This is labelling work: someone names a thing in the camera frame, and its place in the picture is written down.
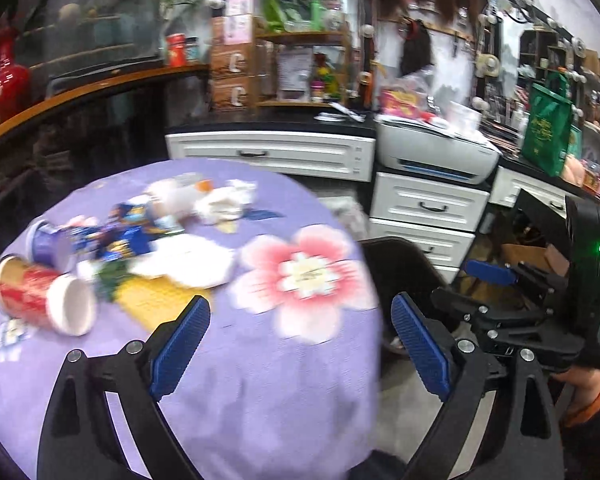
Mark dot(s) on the wooden shelf rack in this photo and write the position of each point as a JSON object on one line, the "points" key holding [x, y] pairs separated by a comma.
{"points": [[300, 37]]}

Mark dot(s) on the red bottle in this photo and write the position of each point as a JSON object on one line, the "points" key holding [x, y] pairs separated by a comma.
{"points": [[11, 90]]}

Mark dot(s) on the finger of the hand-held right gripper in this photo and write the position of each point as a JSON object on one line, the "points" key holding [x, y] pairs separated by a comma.
{"points": [[455, 302], [490, 272]]}

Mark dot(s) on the peach plush toy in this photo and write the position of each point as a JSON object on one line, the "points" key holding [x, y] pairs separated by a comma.
{"points": [[575, 169]]}

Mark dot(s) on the white drawer unit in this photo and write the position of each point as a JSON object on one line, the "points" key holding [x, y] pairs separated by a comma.
{"points": [[425, 205]]}

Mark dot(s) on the dark wig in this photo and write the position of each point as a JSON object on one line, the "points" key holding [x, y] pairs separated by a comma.
{"points": [[416, 50]]}

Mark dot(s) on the person's right hand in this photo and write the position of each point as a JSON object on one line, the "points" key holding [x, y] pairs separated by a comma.
{"points": [[582, 385]]}

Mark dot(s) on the glass display cabinet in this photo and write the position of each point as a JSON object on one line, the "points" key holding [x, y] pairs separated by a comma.
{"points": [[100, 20]]}

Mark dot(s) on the white printer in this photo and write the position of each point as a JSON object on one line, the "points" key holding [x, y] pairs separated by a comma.
{"points": [[435, 150]]}

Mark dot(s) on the green wrapper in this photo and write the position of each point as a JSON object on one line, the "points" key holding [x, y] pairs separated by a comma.
{"points": [[111, 280]]}

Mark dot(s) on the pink packet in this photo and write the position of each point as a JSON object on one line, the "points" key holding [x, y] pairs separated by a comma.
{"points": [[402, 102]]}

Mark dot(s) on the white plastic container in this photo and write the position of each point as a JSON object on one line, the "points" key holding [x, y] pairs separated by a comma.
{"points": [[464, 117]]}

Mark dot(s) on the crumpled white tissue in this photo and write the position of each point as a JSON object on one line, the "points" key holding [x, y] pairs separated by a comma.
{"points": [[225, 202]]}

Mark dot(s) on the red paper cup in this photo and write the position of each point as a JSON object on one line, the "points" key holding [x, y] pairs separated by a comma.
{"points": [[30, 295]]}

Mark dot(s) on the stack of cardboard boxes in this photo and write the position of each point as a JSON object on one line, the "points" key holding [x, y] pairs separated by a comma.
{"points": [[232, 65]]}

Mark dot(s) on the white desk drawer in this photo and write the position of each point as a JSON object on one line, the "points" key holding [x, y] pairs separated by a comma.
{"points": [[525, 187]]}

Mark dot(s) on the green tote bag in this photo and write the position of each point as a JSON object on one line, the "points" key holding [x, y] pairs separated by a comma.
{"points": [[547, 130]]}

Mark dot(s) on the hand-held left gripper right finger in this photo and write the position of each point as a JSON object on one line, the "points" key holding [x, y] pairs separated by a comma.
{"points": [[420, 347]]}

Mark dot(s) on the purple floral tablecloth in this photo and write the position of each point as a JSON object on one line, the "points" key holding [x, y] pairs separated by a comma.
{"points": [[260, 390]]}

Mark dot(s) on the wooden cubby shelf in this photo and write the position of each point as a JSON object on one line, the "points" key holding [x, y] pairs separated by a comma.
{"points": [[540, 52]]}

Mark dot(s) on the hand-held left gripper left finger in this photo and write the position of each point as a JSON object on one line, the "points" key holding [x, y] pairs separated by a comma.
{"points": [[180, 347]]}

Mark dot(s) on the wide white drawer cabinet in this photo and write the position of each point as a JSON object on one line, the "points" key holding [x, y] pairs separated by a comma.
{"points": [[280, 152]]}

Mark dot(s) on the blue yogurt cup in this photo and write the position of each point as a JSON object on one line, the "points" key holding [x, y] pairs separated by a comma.
{"points": [[50, 247]]}

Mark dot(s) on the blue snack wrapper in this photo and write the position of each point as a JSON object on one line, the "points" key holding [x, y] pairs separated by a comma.
{"points": [[122, 245], [127, 212]]}

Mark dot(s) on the yellow napkin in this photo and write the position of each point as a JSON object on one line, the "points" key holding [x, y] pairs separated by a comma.
{"points": [[155, 300]]}

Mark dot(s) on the wooden counter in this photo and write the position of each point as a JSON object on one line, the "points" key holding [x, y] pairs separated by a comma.
{"points": [[80, 92]]}

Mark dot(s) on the plastic bottle orange cap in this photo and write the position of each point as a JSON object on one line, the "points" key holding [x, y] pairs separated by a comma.
{"points": [[177, 195]]}

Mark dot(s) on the red can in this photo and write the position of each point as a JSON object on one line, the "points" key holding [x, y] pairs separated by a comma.
{"points": [[176, 50]]}

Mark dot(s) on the flat white tissue paper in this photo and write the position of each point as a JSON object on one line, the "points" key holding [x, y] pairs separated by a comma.
{"points": [[185, 260]]}

